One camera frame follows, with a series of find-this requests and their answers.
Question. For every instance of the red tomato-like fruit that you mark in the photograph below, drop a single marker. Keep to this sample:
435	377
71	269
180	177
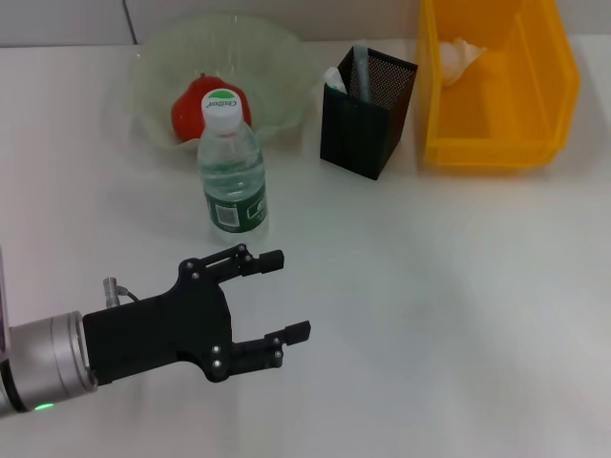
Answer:
188	114

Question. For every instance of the translucent wavy fruit plate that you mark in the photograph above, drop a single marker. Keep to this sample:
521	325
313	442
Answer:
277	62

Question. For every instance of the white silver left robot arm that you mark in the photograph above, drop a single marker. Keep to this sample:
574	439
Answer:
43	358

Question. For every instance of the yellow plastic bin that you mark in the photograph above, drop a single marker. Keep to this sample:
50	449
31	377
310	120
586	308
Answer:
506	114

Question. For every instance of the green utility knife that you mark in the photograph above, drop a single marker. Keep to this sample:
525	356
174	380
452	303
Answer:
336	80

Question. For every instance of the black mesh pen holder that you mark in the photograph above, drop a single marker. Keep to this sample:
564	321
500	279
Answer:
358	138

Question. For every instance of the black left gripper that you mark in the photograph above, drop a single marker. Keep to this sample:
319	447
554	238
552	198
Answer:
153	334

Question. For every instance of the clear green-label water bottle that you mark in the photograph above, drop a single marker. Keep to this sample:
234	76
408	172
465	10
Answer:
231	181

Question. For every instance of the grey pen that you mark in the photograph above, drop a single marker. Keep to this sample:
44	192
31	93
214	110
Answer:
363	71

